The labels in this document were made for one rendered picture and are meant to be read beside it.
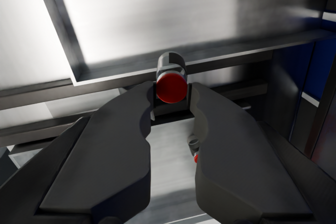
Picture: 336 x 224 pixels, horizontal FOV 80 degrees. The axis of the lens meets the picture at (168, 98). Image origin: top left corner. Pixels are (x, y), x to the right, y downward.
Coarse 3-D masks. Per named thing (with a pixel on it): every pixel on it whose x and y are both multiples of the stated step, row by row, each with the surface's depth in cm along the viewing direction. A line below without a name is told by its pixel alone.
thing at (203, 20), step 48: (48, 0) 20; (96, 0) 22; (144, 0) 23; (192, 0) 24; (240, 0) 25; (288, 0) 26; (96, 48) 25; (144, 48) 26; (192, 48) 27; (240, 48) 26
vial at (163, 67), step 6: (162, 54) 16; (168, 54) 15; (162, 60) 15; (168, 60) 14; (162, 66) 14; (168, 66) 13; (174, 66) 13; (180, 66) 14; (156, 72) 14; (162, 72) 13; (168, 72) 13; (174, 72) 13; (180, 72) 13; (156, 78) 14; (186, 78) 14
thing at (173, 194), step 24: (168, 120) 29; (192, 120) 33; (24, 144) 28; (168, 144) 35; (168, 168) 38; (192, 168) 40; (168, 192) 42; (192, 192) 44; (144, 216) 43; (168, 216) 43; (192, 216) 42
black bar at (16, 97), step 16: (192, 64) 26; (208, 64) 27; (224, 64) 27; (240, 64) 28; (64, 80) 26; (112, 80) 26; (128, 80) 26; (144, 80) 26; (0, 96) 24; (16, 96) 24; (32, 96) 25; (48, 96) 25; (64, 96) 26
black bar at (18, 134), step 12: (228, 84) 31; (240, 84) 31; (252, 84) 30; (264, 84) 30; (228, 96) 30; (240, 96) 30; (156, 108) 29; (168, 108) 29; (180, 108) 30; (48, 120) 29; (60, 120) 28; (72, 120) 28; (0, 132) 28; (12, 132) 27; (24, 132) 27; (36, 132) 27; (48, 132) 28; (60, 132) 28; (0, 144) 27; (12, 144) 28
